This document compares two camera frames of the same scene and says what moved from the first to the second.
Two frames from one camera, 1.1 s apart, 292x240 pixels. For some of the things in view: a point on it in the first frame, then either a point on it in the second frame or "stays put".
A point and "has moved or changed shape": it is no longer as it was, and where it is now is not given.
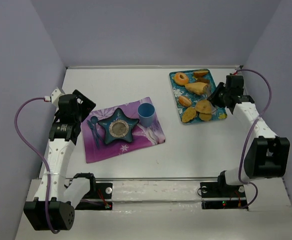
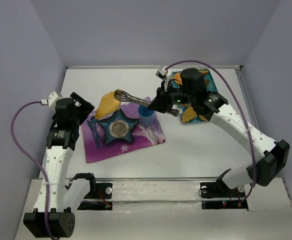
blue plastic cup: (146, 112) stays put
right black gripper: (219, 91) to (162, 100)
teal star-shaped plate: (118, 126) stays put
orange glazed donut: (181, 78) stays put
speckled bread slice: (188, 114) stays put
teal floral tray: (190, 90) stays put
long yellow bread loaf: (197, 88) has moved or changed shape
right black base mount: (221, 189) stays put
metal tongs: (207, 92) has moved or changed shape
